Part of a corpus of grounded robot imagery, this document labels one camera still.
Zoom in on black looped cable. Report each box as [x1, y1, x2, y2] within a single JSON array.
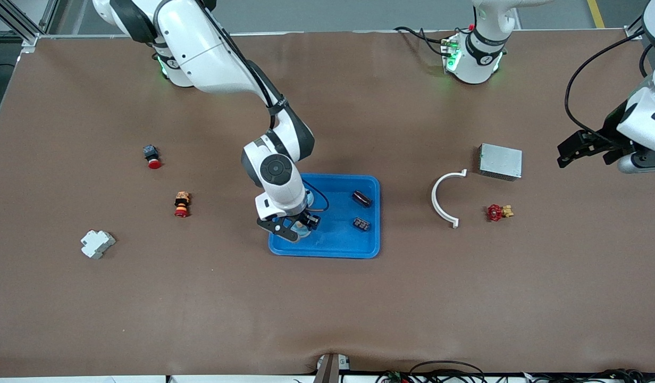
[[410, 360, 486, 383]]

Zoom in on red valve with brass fitting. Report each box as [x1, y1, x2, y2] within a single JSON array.
[[486, 204, 515, 222]]

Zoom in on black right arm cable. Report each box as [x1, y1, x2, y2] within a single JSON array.
[[200, 0, 331, 213]]

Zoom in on black left arm base cables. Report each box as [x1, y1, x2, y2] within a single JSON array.
[[394, 26, 456, 56]]

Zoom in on aluminium frame corner post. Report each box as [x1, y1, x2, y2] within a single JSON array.
[[0, 0, 60, 54], [624, 0, 652, 41]]

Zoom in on white curved plastic bracket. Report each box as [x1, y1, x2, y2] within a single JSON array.
[[431, 169, 468, 229]]

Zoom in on black cable bundle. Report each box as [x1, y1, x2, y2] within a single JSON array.
[[524, 368, 655, 383]]

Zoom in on white circuit breaker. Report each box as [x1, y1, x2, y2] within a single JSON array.
[[80, 229, 116, 260]]

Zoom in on brown table cover mat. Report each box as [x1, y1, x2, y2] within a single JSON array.
[[0, 29, 655, 378]]

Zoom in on grey metal box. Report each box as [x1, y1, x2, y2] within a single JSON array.
[[478, 143, 523, 182]]

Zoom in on blue plastic tray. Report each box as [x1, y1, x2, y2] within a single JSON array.
[[268, 173, 381, 260]]

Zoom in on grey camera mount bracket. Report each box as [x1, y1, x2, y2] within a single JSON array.
[[313, 353, 351, 383]]

